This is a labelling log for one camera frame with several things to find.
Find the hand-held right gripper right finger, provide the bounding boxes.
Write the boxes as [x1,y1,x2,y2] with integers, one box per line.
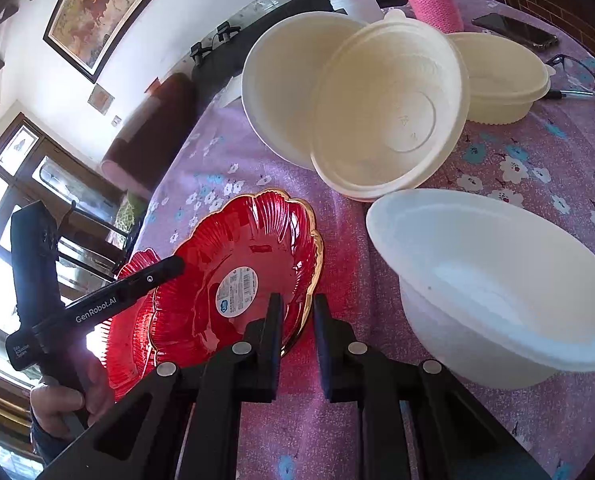
[313,294,553,480]

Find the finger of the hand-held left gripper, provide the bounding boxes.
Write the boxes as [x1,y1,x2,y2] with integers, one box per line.
[120,256,185,301]

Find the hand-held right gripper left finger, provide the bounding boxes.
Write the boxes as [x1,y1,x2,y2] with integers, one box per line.
[37,292,284,480]

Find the red gold-rimmed plate with sticker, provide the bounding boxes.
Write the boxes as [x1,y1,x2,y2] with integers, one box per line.
[147,189,325,378]

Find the red gold-rimmed scalloped plate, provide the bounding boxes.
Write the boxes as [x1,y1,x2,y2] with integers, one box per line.
[94,249,178,388]

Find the white foam bowl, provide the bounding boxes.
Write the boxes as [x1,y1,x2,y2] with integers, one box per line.
[366,189,595,391]

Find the cream plastic bowl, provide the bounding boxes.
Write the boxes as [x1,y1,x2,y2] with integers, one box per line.
[241,11,373,171]
[447,32,552,126]
[310,22,471,203]

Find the person's left hand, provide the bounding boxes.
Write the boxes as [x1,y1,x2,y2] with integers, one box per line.
[30,360,115,436]

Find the green patterned cushion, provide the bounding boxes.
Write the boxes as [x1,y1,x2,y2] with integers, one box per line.
[114,195,148,247]

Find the wooden door with glass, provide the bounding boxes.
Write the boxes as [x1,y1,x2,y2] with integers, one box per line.
[0,112,128,480]

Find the maroon padded chair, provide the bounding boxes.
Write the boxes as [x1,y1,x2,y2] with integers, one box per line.
[101,72,198,198]

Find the purple floral tablecloth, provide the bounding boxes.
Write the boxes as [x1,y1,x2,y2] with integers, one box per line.
[100,0,595,480]

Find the white plastic jar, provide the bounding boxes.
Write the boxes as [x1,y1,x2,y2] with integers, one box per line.
[328,0,383,23]

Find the clear ballpoint pen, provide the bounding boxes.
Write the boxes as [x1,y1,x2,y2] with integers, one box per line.
[547,89,595,102]

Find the black smartphone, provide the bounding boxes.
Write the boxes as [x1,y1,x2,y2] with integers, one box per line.
[471,12,561,50]

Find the dark-framed eyeglasses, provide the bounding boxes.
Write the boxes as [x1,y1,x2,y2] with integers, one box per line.
[545,54,595,103]

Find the small wall frame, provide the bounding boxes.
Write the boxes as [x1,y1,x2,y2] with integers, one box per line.
[87,84,115,115]

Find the framed wall painting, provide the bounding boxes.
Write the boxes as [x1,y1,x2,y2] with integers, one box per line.
[43,0,193,84]

